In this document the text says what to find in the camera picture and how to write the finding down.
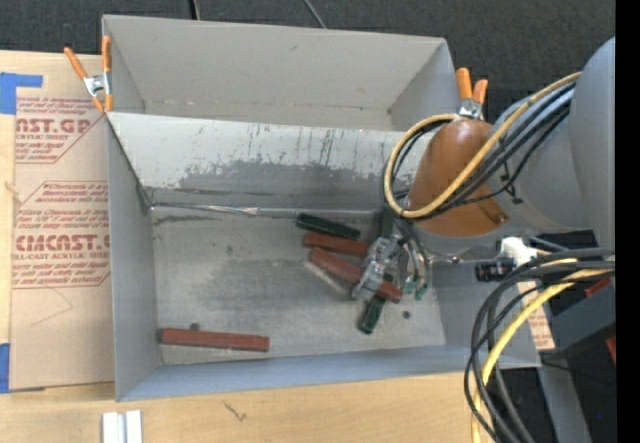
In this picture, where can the grey metal bin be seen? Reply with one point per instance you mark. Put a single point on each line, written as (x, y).
(260, 281)

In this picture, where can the red-brown flat block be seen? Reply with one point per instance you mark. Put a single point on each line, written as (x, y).
(215, 340)
(335, 245)
(335, 266)

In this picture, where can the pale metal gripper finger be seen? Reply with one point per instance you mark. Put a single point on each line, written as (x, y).
(369, 283)
(380, 252)

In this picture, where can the black cylinder on white bracket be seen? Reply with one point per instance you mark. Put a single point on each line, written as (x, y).
(492, 271)

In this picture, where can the brown cardboard board red print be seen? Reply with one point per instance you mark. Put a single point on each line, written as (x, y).
(60, 211)

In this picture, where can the dark green flat block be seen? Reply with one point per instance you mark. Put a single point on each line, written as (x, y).
(327, 227)
(371, 316)

